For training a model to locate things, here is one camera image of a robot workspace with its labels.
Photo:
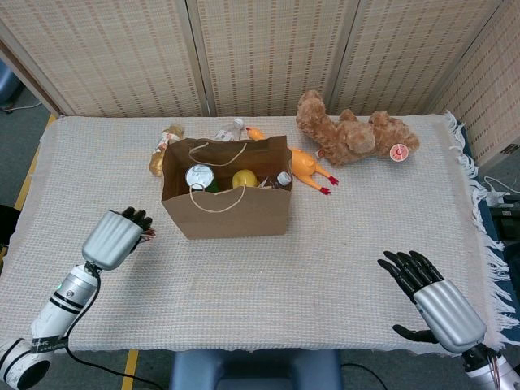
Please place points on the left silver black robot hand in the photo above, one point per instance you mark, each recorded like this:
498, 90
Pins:
107, 239

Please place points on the brown teddy bear plush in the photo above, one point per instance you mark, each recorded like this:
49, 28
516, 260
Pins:
345, 138

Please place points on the clear bottle white cap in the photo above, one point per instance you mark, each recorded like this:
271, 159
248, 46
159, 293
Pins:
227, 132

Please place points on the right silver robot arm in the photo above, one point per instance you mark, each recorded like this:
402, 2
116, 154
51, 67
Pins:
493, 371

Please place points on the brown paper bag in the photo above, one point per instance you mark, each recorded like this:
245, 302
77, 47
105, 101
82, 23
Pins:
243, 215

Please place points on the blue chair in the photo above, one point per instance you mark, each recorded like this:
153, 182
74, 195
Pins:
252, 369

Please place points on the green chips can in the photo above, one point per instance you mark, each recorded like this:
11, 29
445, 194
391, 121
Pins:
199, 175

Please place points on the black box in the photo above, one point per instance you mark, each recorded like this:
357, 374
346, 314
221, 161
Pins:
508, 223

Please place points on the white woven tablecloth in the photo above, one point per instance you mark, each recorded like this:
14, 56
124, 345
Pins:
365, 227

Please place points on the transparent water bottle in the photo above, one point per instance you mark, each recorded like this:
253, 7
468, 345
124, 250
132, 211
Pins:
283, 177

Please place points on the red gold snack packet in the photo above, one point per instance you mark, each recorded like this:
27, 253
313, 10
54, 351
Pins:
149, 235

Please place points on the beige folding screen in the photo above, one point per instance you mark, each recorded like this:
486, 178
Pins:
264, 53

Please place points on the white power strip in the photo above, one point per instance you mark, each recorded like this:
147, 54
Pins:
493, 199

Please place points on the yellow rubber chicken toy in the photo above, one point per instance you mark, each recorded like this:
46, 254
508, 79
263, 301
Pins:
302, 162

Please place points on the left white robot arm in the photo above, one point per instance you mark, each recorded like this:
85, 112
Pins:
57, 308

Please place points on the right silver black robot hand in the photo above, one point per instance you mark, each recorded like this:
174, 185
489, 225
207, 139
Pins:
451, 315

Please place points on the amber tea bottle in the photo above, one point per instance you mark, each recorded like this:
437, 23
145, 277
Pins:
156, 162

